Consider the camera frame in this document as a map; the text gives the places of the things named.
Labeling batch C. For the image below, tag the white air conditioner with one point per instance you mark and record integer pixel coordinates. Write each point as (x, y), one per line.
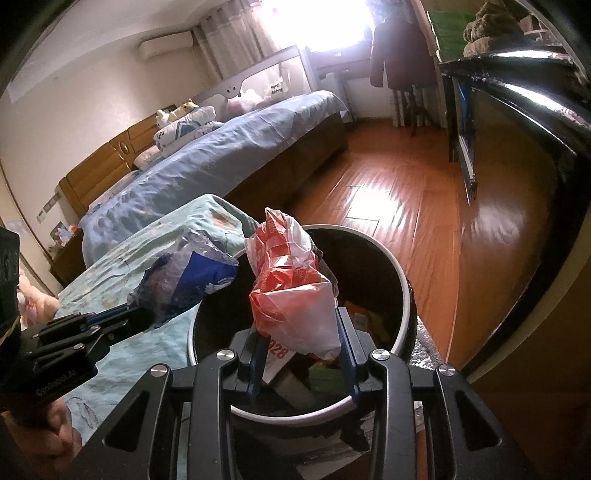
(166, 45)

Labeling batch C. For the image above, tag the dark red coat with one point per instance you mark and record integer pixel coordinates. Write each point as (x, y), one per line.
(401, 50)

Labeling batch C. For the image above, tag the photo frame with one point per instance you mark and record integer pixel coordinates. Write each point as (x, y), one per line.
(59, 233)

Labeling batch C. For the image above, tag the printed pillow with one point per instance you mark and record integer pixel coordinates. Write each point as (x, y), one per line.
(147, 158)

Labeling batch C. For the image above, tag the bed with blue sheet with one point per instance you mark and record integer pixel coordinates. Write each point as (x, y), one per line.
(221, 157)

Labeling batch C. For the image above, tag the person's left hand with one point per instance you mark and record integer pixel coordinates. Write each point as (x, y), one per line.
(51, 434)

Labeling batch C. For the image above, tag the wooden nightstand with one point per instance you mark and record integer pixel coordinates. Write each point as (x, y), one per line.
(67, 261)

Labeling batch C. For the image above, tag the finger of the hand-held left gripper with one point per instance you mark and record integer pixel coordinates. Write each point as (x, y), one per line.
(101, 339)
(78, 323)

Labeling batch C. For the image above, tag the coat rack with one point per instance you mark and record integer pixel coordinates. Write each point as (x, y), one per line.
(413, 110)

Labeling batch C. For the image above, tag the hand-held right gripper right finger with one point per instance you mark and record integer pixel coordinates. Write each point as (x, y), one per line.
(347, 355)

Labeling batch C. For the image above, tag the black bin with white rim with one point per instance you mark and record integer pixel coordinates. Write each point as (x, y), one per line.
(369, 272)

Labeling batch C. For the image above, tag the wooden headboard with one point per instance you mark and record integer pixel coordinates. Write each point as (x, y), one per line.
(101, 170)

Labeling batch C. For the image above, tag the white plush toy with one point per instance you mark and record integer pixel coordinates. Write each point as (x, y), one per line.
(164, 118)

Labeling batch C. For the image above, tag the black cabinet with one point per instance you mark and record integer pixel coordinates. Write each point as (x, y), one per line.
(545, 184)

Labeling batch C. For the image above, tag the cream teddy bear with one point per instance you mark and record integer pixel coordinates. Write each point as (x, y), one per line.
(39, 302)

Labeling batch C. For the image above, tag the wall switch panel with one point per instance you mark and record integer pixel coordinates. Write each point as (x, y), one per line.
(50, 207)

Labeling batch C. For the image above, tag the grey bed guard rail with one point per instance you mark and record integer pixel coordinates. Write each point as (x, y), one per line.
(258, 69)

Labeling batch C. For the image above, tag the folded blue white quilt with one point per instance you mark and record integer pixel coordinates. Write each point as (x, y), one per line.
(189, 127)

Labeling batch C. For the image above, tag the cream plush toy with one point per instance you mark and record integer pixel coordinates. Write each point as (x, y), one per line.
(184, 108)

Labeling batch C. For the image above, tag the brown plush toy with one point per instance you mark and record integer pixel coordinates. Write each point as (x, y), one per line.
(494, 25)

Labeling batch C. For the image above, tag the grey curtain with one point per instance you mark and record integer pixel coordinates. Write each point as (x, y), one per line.
(235, 32)

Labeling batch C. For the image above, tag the pink plush toy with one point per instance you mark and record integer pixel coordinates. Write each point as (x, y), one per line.
(244, 101)

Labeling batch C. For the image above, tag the red and white plastic bag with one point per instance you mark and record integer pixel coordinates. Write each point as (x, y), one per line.
(291, 300)

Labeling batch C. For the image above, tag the silver foil mat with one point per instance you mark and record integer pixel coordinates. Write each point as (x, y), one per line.
(427, 355)

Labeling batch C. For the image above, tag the teal floral tablecloth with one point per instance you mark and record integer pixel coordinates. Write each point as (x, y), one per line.
(152, 249)

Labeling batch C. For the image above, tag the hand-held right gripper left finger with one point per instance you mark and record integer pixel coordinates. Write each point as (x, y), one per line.
(256, 369)

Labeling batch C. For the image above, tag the bright window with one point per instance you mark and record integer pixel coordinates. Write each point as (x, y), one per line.
(318, 23)

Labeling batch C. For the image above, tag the blue snack wrapper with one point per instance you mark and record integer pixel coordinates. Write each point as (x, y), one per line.
(194, 277)

